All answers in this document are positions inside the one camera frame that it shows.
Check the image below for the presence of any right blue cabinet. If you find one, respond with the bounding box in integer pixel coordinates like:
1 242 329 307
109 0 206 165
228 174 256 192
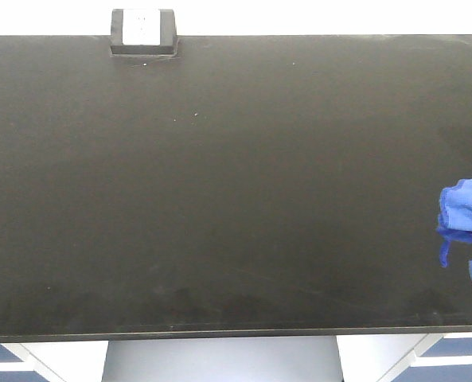
337 332 472 381

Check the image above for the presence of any left blue cabinet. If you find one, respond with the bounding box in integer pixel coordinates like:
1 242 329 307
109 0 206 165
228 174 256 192
0 341 108 381

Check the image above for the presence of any black tabletop outlet box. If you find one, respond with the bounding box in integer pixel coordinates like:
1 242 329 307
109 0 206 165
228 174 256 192
110 9 178 57

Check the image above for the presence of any blue cabinet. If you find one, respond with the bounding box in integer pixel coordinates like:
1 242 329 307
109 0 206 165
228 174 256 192
0 341 108 381
337 332 472 381

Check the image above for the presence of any blue microfiber cloth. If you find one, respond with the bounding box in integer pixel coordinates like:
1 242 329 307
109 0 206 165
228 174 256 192
436 178 472 281

